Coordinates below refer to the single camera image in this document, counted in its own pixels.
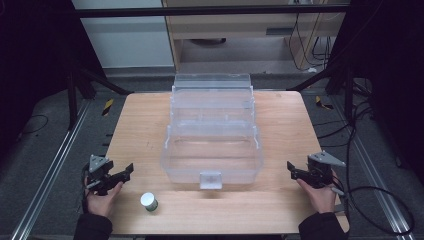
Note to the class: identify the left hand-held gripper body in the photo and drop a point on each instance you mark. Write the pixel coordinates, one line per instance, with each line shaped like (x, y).
(98, 173)

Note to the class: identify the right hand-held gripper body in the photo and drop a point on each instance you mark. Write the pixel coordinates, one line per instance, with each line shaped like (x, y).
(320, 170)

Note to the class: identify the person's left hand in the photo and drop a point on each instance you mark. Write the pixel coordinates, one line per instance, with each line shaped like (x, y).
(102, 199)

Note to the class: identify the person's right hand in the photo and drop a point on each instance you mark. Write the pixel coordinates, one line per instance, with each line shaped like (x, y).
(320, 198)

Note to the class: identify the small jar with white lid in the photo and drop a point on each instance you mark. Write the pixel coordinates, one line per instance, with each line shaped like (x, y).
(148, 201)

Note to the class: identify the yellow black tape strip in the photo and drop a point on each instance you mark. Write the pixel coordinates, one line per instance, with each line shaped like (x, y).
(322, 103)
(107, 107)

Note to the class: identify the black metal stand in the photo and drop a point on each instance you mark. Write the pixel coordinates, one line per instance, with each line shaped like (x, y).
(72, 100)
(348, 90)

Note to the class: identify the clear plastic storage box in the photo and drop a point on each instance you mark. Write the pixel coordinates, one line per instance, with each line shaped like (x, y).
(212, 146)

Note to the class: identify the black curtain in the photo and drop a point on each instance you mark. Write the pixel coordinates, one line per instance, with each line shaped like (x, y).
(390, 83)
(33, 66)

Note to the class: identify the white cabinet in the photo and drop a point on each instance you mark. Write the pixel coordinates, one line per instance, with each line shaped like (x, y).
(123, 40)

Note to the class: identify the wooden desk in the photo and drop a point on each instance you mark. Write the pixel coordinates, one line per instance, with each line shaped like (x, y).
(233, 30)

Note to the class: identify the black horizontal bar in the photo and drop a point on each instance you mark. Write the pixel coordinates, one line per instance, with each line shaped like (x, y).
(206, 11)

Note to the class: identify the aluminium floor rail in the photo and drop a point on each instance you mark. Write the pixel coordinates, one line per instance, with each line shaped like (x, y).
(50, 173)
(373, 173)

